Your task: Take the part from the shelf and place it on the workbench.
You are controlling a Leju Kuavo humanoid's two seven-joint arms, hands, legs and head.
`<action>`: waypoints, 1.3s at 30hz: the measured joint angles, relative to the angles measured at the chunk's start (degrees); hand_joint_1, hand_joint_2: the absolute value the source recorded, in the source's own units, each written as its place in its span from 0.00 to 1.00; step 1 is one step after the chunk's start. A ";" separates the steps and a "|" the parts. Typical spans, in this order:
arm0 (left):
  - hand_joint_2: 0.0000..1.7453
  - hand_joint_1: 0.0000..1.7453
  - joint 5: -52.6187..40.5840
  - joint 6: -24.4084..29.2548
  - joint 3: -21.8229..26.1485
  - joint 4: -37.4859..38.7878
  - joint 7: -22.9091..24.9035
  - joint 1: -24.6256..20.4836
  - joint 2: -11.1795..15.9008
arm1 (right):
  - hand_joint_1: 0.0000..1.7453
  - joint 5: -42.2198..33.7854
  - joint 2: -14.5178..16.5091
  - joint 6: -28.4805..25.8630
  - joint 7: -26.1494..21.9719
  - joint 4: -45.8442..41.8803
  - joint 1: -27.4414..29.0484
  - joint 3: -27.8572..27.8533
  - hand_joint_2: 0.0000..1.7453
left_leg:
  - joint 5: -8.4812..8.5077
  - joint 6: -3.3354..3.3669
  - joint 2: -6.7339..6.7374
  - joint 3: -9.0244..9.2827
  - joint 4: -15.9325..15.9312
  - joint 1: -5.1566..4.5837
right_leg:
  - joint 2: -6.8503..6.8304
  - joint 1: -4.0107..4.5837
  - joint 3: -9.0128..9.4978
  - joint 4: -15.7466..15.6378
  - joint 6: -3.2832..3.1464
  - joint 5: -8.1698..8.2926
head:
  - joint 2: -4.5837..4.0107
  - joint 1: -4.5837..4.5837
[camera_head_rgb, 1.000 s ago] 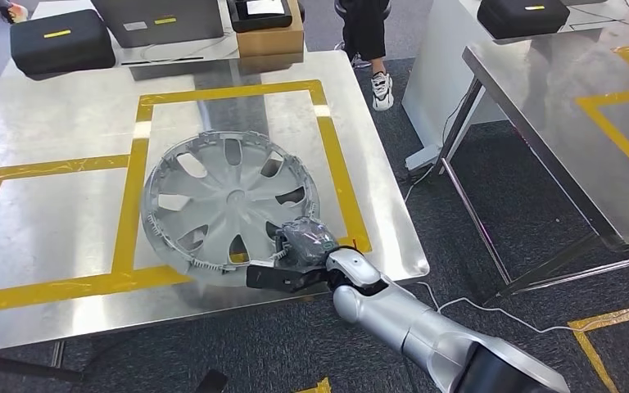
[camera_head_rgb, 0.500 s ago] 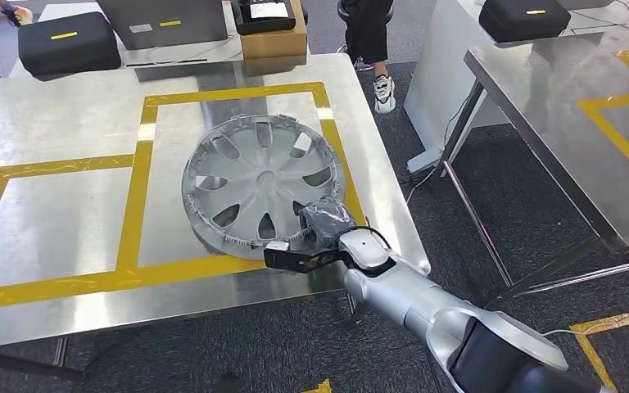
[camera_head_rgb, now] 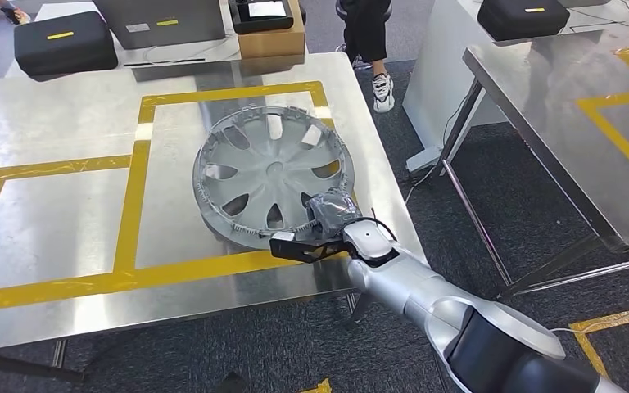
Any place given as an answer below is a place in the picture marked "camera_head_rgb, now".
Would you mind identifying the grey hard case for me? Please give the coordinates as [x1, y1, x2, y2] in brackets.
[92, 0, 228, 51]

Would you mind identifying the person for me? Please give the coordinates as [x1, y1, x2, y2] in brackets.
[335, 0, 397, 115]
[0, 0, 32, 26]

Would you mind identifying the cardboard box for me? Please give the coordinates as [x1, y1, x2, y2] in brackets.
[237, 0, 308, 60]

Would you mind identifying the yellow floor tape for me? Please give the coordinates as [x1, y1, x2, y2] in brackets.
[298, 378, 333, 393]
[568, 303, 629, 379]

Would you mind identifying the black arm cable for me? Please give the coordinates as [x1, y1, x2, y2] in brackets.
[346, 215, 398, 243]

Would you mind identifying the steel workbench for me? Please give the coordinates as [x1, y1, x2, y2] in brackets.
[0, 51, 431, 383]

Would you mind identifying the yellow table tape marking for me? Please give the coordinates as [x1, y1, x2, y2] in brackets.
[576, 44, 629, 195]

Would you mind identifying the black case yellow label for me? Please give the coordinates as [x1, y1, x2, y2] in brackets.
[13, 11, 120, 78]
[477, 0, 571, 43]

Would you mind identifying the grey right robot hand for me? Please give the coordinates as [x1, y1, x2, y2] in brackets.
[303, 187, 364, 240]

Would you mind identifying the steel table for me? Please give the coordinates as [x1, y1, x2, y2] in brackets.
[462, 24, 629, 298]

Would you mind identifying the yellow workbench tape marking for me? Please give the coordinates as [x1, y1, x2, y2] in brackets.
[0, 81, 360, 316]

